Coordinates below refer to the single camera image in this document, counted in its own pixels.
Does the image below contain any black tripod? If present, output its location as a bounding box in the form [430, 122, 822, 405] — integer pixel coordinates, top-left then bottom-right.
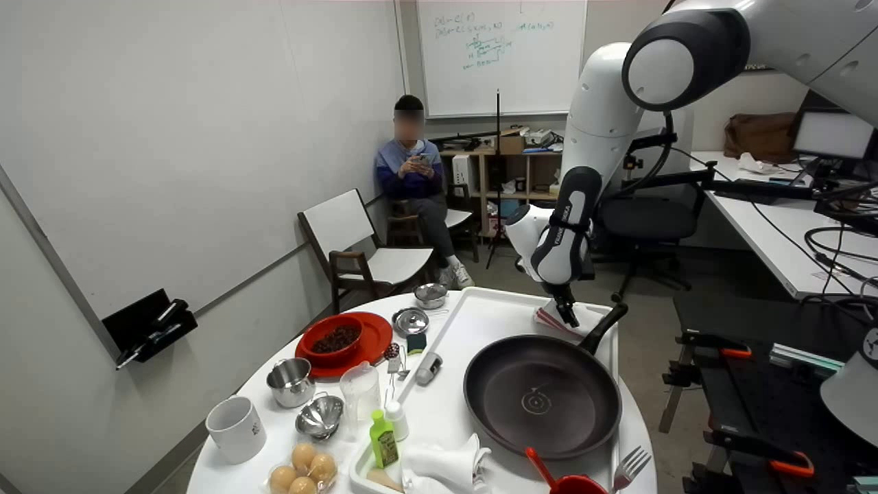
[480, 87, 515, 271]

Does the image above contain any brown cardboard box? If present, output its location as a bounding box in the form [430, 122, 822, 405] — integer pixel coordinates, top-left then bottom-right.
[722, 109, 797, 165]

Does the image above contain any wall whiteboard with writing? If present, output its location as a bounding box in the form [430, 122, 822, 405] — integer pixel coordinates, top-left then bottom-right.
[413, 0, 589, 121]

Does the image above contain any black robot workbench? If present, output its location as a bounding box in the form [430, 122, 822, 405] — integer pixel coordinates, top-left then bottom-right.
[656, 291, 878, 494]

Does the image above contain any black office chair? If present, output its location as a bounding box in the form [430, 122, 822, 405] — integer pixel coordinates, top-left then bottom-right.
[593, 176, 709, 304]

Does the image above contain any black frying pan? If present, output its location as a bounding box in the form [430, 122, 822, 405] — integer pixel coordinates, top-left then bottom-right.
[460, 302, 631, 464]

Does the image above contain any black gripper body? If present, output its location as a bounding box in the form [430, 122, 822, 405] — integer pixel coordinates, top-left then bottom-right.
[542, 275, 580, 308]

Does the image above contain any black marker tray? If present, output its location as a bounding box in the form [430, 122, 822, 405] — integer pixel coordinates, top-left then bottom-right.
[100, 288, 199, 374]

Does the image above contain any shiny steel bowl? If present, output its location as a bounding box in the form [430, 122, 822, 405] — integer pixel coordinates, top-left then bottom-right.
[292, 393, 349, 441]

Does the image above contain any steel cup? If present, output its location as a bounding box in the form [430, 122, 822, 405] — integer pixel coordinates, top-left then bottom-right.
[262, 357, 318, 412]

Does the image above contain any silver fork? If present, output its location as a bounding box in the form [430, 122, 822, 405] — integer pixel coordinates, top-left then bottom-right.
[608, 441, 656, 494]

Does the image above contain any white mug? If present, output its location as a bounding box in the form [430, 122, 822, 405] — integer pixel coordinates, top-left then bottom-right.
[203, 393, 269, 465]

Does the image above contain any wooden chair with white seat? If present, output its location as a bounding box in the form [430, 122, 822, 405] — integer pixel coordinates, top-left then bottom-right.
[299, 187, 435, 313]
[380, 166, 476, 269]

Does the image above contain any white towel with red stripes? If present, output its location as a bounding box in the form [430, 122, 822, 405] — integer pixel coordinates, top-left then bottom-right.
[531, 295, 608, 343]

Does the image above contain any red bowl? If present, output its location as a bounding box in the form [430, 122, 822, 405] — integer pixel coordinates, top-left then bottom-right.
[299, 315, 368, 363]

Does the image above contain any grey cylinder shaker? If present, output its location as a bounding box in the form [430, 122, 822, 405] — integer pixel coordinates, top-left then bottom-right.
[413, 350, 443, 387]

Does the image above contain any large whiteboard with grey frame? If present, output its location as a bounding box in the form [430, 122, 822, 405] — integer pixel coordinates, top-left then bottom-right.
[0, 0, 409, 364]

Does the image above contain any clear plastic cup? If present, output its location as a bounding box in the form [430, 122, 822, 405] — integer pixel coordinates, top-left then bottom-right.
[336, 358, 380, 441]

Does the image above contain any red spoon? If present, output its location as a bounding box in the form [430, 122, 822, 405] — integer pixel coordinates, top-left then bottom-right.
[524, 444, 560, 487]

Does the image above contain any pale green bar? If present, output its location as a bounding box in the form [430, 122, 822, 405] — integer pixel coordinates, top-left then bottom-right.
[766, 339, 848, 376]

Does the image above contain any computer monitor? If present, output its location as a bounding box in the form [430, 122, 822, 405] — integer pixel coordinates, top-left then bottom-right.
[789, 107, 878, 181]

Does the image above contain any small cardboard box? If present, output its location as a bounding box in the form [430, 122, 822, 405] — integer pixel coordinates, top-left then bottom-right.
[495, 129, 530, 159]

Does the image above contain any red plate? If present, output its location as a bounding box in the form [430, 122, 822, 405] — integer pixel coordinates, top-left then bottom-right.
[292, 310, 395, 383]

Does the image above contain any seated person in blue sweater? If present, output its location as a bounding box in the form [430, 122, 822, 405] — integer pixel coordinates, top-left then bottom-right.
[369, 94, 476, 291]

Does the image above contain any small metal utensil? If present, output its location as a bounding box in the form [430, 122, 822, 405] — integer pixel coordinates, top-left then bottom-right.
[380, 339, 410, 380]

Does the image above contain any small steel dish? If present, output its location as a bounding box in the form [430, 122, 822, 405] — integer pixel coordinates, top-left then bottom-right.
[410, 279, 449, 313]

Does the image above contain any black stereo camera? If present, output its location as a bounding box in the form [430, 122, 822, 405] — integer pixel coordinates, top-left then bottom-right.
[637, 129, 681, 154]

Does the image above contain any white desk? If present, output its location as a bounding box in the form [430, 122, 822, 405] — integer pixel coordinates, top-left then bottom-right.
[689, 147, 878, 304]

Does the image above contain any small white bottle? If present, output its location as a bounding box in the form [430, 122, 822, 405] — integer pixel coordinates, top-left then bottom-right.
[380, 387, 410, 441]

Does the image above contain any orange-handled black clamp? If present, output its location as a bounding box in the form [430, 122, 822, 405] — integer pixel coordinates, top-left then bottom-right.
[672, 327, 756, 364]
[701, 422, 818, 483]

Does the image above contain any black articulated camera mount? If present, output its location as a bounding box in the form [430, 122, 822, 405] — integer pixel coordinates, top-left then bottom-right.
[620, 150, 819, 203]

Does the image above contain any crumpled white cloth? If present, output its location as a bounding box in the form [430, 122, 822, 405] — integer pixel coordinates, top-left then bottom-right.
[398, 431, 495, 494]

